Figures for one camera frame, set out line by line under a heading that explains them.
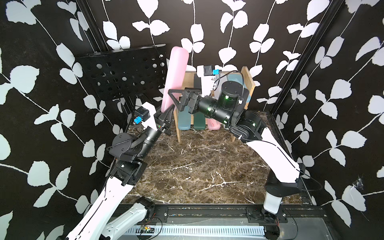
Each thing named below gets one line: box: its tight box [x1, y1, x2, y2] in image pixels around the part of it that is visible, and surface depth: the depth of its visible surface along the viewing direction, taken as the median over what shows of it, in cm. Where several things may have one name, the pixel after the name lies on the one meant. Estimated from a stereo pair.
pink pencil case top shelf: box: [161, 46, 189, 113], surface depth 44 cm
